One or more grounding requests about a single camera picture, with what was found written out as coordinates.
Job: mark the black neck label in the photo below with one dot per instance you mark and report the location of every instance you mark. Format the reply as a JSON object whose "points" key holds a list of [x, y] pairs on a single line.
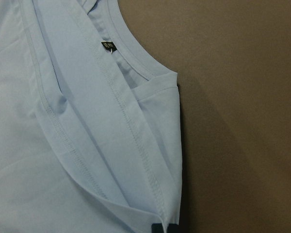
{"points": [[109, 46]]}

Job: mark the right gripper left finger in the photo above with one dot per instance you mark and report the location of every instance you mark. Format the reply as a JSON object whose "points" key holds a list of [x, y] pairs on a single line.
{"points": [[156, 228]]}

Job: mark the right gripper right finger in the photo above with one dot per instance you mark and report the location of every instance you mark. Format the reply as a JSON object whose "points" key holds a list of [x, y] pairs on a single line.
{"points": [[173, 228]]}

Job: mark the light blue t-shirt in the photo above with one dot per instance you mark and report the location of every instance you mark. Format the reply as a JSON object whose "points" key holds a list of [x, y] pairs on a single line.
{"points": [[90, 141]]}

